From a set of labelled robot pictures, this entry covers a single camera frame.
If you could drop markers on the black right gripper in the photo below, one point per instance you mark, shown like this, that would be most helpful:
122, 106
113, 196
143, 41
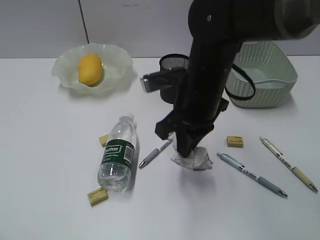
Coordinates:
188, 134

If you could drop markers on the white waste paper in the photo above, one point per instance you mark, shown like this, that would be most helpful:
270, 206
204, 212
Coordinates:
198, 160

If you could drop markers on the clear water bottle green label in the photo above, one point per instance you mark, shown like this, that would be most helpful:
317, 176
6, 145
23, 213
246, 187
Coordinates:
115, 169

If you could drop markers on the yellow mango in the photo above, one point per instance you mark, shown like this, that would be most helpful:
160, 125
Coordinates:
89, 69

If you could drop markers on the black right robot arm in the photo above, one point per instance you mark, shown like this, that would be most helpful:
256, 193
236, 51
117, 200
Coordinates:
219, 28

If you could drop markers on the grey grip pen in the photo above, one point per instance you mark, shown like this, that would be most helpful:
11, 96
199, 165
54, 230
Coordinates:
157, 151

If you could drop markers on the yellow eraser right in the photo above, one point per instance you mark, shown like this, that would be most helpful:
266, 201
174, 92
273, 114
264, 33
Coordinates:
235, 141

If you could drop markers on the blue grip pen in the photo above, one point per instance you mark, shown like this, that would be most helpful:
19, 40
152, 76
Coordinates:
259, 179

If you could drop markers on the black mesh pen holder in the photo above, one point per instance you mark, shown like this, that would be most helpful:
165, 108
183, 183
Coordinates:
169, 62

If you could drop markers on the yellow eraser behind bottle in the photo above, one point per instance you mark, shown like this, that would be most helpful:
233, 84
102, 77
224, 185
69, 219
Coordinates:
103, 140

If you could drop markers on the beige grip pen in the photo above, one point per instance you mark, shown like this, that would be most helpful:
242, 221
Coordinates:
294, 169

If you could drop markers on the yellow eraser front left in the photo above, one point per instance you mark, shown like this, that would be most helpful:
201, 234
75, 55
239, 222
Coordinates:
97, 196

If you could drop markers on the green wavy glass plate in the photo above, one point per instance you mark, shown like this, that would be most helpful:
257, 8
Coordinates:
115, 62

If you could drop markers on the green plastic woven basket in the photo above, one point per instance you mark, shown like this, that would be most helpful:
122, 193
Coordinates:
271, 72

